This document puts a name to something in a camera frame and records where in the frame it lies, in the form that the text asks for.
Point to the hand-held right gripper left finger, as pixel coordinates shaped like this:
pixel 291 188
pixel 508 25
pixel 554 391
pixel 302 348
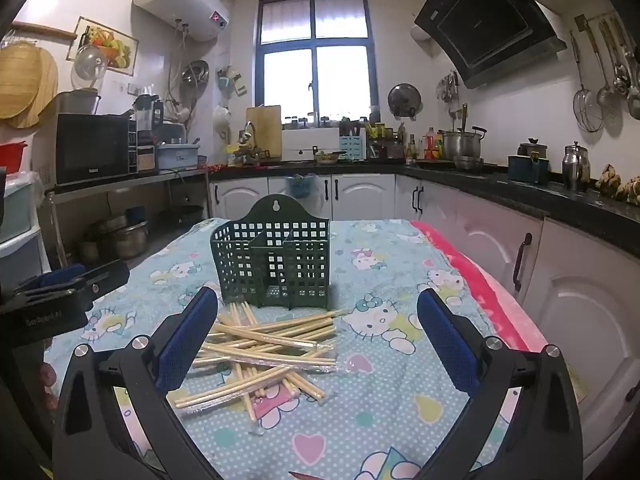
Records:
pixel 187 345

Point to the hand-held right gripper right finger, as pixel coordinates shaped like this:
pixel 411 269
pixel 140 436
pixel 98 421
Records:
pixel 445 345

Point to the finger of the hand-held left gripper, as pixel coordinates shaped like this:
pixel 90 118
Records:
pixel 107 277
pixel 62 275

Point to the bunch of wooden chopsticks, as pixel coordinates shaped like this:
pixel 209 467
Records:
pixel 270 340

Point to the green plastic utensil holder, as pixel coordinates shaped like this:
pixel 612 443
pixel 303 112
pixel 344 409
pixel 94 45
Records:
pixel 270 260

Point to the bunch of hanging utensils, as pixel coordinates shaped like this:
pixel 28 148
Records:
pixel 447 90

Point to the person's left hand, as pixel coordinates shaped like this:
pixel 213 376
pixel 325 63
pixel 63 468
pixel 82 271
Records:
pixel 47 374

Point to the large steel cooking pot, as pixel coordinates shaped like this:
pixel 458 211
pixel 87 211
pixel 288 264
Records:
pixel 130 242

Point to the cartoon cat printed blanket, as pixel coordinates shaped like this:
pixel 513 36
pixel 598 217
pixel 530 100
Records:
pixel 400 270

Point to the steel shelf table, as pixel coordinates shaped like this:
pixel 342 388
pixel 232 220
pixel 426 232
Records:
pixel 125 182

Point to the black wok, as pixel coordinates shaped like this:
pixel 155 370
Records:
pixel 182 216

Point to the red plastic basin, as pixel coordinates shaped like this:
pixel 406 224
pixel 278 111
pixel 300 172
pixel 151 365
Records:
pixel 12 157

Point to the black microwave oven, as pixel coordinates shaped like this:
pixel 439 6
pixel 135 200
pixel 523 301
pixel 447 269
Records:
pixel 90 147

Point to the blue dish tub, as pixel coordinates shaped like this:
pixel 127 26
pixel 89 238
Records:
pixel 177 157

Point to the black blender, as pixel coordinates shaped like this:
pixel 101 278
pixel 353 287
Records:
pixel 146 115

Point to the white kitchen cabinets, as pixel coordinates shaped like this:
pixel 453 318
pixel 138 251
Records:
pixel 360 195

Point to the yellow bottle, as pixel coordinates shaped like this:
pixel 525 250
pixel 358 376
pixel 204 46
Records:
pixel 232 156

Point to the round wooden board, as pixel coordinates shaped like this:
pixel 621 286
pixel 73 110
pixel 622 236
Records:
pixel 50 90

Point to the blue enamel pot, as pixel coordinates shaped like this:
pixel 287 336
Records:
pixel 522 170

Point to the dark sauce bottle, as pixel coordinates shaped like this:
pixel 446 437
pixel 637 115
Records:
pixel 411 152

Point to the white hanging jug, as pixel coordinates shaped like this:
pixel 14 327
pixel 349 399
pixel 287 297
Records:
pixel 221 117

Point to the steel faucet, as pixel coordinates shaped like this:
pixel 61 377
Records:
pixel 247 137

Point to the orange oil bottle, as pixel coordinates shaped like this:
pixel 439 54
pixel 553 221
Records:
pixel 431 146

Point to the steel stockpot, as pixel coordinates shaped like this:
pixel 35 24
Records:
pixel 460 145

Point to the glass pot lid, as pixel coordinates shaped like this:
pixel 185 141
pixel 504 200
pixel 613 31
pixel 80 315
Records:
pixel 87 67

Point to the cluster of condiment jars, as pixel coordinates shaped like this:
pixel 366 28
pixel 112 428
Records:
pixel 382 142

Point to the dark lidded kettle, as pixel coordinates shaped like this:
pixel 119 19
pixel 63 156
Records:
pixel 532 149

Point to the wooden cutting board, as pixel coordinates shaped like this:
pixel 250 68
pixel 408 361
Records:
pixel 265 127

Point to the light blue knife block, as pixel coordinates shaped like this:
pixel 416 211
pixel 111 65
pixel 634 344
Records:
pixel 350 147

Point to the bowl of food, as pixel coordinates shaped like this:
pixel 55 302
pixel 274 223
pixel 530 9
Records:
pixel 327 158

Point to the steel thermos jug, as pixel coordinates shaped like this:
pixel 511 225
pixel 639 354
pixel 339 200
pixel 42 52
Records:
pixel 576 167

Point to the hanging steel basin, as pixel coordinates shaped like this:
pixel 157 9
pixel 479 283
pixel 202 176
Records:
pixel 195 72

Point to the teal hanging brush holder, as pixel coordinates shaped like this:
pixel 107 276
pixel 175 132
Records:
pixel 231 80

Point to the pile of ginger roots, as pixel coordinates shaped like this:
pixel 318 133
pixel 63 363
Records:
pixel 612 182

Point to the white countertop box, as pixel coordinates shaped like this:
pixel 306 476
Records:
pixel 310 141

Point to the wooden rolling pin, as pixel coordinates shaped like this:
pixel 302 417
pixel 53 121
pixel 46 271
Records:
pixel 45 31

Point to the dark hanging pan lid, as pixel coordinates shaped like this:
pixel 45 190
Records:
pixel 404 101

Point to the row of spice jars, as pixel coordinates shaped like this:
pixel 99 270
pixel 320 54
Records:
pixel 310 121

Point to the white water heater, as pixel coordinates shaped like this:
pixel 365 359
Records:
pixel 185 0

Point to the hanging steel ladle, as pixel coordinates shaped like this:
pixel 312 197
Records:
pixel 634 105
pixel 604 96
pixel 621 82

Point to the blue framed window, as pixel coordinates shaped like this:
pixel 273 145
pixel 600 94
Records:
pixel 315 60

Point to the black range hood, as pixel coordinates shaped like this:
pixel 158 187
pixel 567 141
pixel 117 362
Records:
pixel 485 20

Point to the wall power outlet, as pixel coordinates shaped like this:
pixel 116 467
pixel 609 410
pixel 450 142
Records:
pixel 133 88

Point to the fruit wall picture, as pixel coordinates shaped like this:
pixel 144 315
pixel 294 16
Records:
pixel 115 40

